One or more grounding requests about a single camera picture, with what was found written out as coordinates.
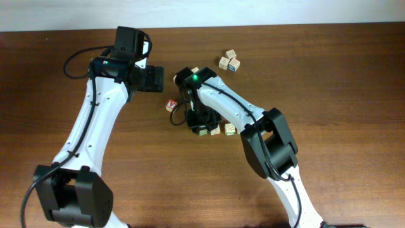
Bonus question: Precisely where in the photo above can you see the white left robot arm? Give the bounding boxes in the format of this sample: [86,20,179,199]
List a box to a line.
[32,56,164,227]

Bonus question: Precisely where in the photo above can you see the wooden block red A face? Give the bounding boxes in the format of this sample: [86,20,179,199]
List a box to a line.
[165,99,178,112]

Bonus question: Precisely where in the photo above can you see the wooden block letter J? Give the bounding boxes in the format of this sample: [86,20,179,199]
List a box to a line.
[210,125,221,136]

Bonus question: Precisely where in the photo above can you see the wooden block top of cluster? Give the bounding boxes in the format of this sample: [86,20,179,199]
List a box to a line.
[225,49,237,60]

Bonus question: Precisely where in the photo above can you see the wooden block green trim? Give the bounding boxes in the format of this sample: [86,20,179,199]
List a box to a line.
[198,129,208,136]

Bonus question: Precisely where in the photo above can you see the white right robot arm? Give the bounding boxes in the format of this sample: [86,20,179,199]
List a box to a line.
[174,67,327,228]

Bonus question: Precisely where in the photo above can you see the wooden block blue side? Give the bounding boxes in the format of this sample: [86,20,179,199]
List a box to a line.
[228,58,240,72]

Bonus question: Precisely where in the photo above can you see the wooden block number 9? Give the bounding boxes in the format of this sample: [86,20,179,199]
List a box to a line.
[224,123,236,136]

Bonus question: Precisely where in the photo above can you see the wooden block beside cluster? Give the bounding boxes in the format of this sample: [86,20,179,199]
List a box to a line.
[218,56,230,70]

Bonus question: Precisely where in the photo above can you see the plain wooden letter block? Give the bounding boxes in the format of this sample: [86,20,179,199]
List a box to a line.
[191,67,199,73]

